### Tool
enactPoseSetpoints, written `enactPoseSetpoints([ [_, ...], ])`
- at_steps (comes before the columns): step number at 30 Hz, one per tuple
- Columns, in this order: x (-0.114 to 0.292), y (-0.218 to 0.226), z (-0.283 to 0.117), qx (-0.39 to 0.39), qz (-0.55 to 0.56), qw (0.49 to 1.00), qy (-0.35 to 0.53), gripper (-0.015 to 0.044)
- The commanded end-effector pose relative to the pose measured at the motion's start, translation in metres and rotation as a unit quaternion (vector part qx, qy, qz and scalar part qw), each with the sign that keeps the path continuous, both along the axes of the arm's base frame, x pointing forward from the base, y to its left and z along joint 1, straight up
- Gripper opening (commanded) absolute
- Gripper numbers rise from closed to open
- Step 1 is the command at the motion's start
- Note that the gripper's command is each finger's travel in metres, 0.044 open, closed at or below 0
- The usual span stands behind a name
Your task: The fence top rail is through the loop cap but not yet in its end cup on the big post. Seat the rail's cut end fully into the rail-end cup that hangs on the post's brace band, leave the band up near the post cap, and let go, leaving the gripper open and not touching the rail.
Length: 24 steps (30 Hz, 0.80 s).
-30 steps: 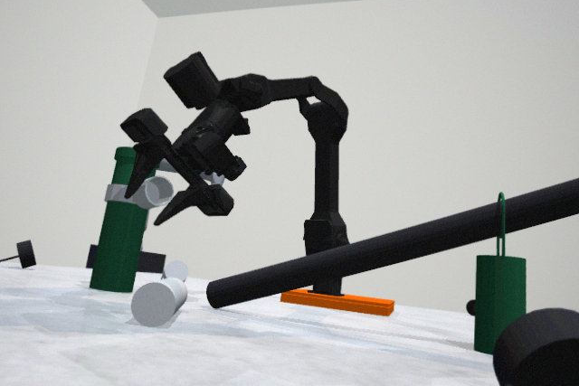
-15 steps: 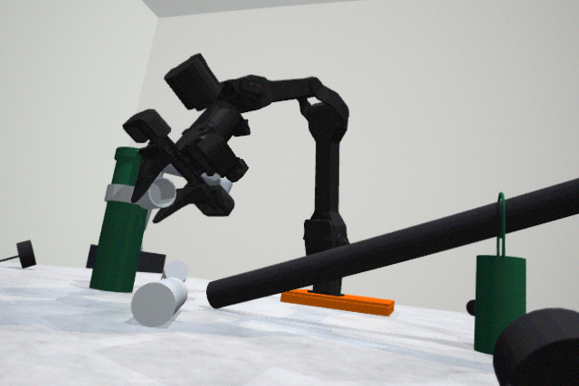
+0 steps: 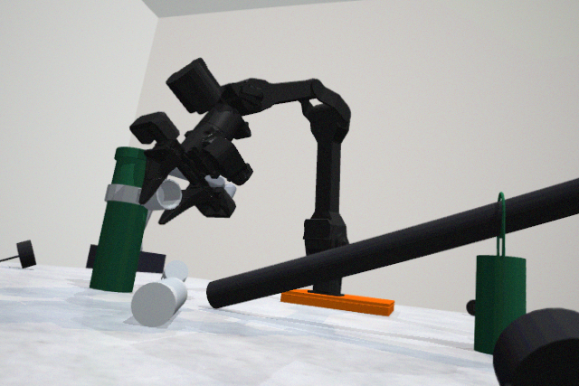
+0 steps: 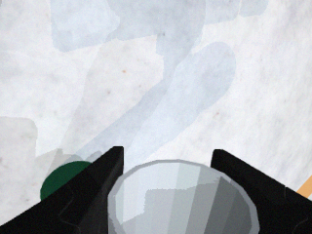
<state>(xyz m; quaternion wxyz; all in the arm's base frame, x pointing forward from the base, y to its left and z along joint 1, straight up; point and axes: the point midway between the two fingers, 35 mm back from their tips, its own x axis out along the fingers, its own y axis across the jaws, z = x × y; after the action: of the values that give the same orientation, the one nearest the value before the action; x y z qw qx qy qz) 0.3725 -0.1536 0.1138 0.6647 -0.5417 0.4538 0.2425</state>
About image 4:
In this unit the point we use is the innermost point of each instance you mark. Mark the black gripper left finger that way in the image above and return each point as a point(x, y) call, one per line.
point(80, 206)

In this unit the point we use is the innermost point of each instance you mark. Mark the dark green post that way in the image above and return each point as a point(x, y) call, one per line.
point(60, 176)

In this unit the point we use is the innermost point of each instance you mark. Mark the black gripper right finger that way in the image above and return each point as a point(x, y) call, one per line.
point(279, 209)

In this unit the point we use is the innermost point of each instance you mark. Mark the grey faceted metal cup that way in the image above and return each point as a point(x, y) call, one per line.
point(179, 197)

